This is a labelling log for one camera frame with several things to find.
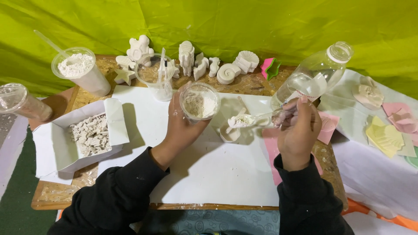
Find person's left hand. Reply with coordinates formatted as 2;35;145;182
151;83;211;171

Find person's right hand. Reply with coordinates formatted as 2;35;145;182
272;96;322;172

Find small clear cup with powder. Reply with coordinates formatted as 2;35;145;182
179;82;221;125

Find large pink mould sheet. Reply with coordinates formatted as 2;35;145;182
261;127;324;186

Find small pink leaf mould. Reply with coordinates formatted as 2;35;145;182
317;111;340;145

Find large white paper sheet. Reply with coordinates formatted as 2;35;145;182
97;86;285;207

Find clear cup with stirrers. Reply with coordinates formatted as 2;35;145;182
135;53;177;102

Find clear plastic water bottle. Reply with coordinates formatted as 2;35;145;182
270;41;354;111

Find clear plastic stirrer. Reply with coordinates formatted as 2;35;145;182
158;48;167;86

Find pink and green moulds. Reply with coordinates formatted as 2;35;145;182
260;58;282;81

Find small white plaster figure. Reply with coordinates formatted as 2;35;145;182
208;57;221;78

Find white table cloth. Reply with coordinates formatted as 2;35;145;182
317;69;418;223

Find white plaster snail shell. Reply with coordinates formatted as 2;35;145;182
216;63;242;85

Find white plaster soldier figure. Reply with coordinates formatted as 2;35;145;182
178;41;195;77

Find pile of broken plaster pieces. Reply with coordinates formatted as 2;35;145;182
69;114;112;157

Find yellow shell mould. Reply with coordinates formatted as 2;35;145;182
365;116;406;159

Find white plaster scallop shell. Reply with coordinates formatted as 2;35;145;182
233;50;260;75

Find white plaster bear figure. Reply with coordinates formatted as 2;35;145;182
126;35;155;68

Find orange cloth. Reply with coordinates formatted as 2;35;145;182
341;197;418;232

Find grey patterned mat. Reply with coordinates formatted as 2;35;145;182
131;209;281;235

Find pink silicone mould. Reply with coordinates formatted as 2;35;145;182
382;102;418;146

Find tall cup of white powder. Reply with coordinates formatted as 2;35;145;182
51;47;111;97

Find green mould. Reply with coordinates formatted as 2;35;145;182
405;147;418;169

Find green backdrop cloth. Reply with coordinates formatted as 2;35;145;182
0;0;418;100

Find white paper box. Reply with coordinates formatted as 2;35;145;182
32;98;130;179

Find clear plastic stirring spoon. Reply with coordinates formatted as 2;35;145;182
34;30;71;60

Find clear lidded plastic cup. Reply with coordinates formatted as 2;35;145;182
0;83;53;123

